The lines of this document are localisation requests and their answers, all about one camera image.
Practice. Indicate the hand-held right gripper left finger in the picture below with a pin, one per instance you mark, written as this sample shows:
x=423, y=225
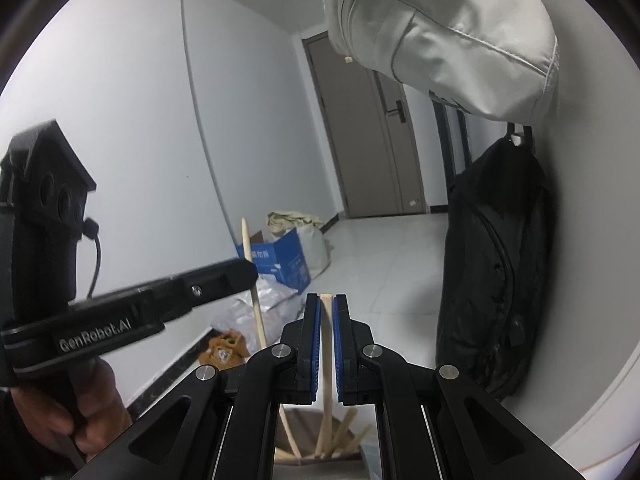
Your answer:
x=315, y=330

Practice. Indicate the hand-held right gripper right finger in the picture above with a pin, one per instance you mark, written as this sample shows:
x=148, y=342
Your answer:
x=340, y=350

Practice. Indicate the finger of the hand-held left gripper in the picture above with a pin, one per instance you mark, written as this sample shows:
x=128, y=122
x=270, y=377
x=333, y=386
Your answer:
x=215, y=280

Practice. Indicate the white oval utensil holder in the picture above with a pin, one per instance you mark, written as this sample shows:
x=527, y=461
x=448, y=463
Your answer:
x=320, y=470

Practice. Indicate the person's left hand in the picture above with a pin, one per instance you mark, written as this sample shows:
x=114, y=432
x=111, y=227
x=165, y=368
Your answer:
x=100, y=395

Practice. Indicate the silver plastic bag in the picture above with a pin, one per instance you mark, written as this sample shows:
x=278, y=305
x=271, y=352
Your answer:
x=277, y=297

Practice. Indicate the blue cardboard box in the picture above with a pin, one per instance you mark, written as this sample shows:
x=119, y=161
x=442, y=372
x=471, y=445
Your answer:
x=285, y=260

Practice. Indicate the brown plush slipper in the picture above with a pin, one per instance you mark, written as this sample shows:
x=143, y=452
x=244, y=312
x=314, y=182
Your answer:
x=222, y=352

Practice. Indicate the white sack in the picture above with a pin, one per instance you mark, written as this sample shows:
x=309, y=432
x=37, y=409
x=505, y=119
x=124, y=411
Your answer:
x=317, y=250

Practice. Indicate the beige cloth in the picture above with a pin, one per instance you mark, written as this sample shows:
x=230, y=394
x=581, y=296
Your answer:
x=290, y=221

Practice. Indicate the black backpack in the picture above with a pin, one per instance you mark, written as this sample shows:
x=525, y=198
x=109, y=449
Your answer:
x=490, y=270

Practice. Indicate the grey door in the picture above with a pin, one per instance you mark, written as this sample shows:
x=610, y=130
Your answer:
x=360, y=150

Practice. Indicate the black coat rack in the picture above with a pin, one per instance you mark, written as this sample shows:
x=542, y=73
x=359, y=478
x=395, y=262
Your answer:
x=440, y=135

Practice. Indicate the white jacket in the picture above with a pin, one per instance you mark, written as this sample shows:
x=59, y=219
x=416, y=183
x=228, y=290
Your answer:
x=450, y=35

